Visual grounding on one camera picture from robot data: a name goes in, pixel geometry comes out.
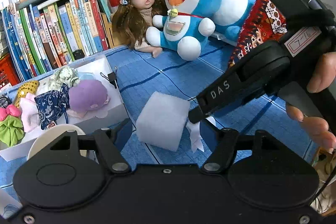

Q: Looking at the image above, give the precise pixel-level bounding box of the white foam block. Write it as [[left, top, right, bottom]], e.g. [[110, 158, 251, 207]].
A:
[[135, 92, 190, 152]]

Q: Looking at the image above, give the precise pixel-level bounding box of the person's right hand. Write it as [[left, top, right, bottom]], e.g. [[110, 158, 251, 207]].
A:
[[286, 52, 335, 153]]

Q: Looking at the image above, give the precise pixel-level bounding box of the red patterned ethnic cushion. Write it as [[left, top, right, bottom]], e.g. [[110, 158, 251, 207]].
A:
[[228, 0, 287, 68]]

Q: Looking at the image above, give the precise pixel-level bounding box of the purple plush octopus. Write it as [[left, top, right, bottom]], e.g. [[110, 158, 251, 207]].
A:
[[67, 80, 110, 118]]

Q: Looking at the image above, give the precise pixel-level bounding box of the white cardboard tray box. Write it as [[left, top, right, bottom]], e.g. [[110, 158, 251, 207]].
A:
[[1, 56, 129, 161]]

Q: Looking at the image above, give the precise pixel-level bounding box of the white round disc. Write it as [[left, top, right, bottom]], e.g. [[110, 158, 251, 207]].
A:
[[27, 124, 85, 160]]

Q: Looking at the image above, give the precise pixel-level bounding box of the black binder clip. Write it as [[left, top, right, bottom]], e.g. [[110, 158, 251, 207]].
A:
[[100, 66, 118, 89]]

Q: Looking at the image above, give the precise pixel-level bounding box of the navy floral cloth pouch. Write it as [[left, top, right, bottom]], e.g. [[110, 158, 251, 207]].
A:
[[34, 84, 70, 130]]

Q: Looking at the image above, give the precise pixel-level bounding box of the blue checked tablecloth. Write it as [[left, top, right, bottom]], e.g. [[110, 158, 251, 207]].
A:
[[0, 39, 320, 204]]

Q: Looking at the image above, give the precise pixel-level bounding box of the large blue Doraemon plush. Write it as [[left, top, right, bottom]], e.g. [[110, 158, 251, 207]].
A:
[[211, 0, 256, 42]]

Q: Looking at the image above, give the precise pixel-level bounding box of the green floral cloth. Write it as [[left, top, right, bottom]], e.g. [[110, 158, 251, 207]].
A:
[[47, 66, 80, 91]]

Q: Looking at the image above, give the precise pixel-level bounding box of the pink cloth piece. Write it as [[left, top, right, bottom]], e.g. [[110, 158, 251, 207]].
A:
[[19, 93, 40, 133]]

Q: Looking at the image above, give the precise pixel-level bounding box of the small black box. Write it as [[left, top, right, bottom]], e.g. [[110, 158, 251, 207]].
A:
[[72, 49, 85, 60]]

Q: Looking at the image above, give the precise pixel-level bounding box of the yellow sequin pouch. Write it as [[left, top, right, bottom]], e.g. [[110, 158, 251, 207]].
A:
[[13, 80, 39, 107]]

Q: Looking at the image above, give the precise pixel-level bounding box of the green scrunchie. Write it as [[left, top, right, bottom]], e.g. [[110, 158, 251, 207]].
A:
[[0, 115, 25, 147]]

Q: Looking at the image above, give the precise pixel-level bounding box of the wooden bookend box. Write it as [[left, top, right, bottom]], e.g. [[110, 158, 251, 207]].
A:
[[101, 12, 123, 48]]

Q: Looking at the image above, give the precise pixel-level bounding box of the pink bow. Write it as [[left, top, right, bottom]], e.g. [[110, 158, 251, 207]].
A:
[[0, 105, 22, 121]]

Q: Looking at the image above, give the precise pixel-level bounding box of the blue Doraemon plush toy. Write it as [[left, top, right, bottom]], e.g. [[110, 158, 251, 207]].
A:
[[146, 0, 222, 61]]

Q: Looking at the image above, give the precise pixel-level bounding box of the red plastic crate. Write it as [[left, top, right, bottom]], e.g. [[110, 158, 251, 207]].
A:
[[0, 53, 20, 88]]

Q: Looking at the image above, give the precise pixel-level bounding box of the brown haired baby doll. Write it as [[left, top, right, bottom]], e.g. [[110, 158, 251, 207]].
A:
[[111, 0, 167, 58]]

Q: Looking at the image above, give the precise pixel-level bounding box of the row of upright colourful books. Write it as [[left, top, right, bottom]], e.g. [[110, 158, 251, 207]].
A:
[[0, 0, 211, 83]]

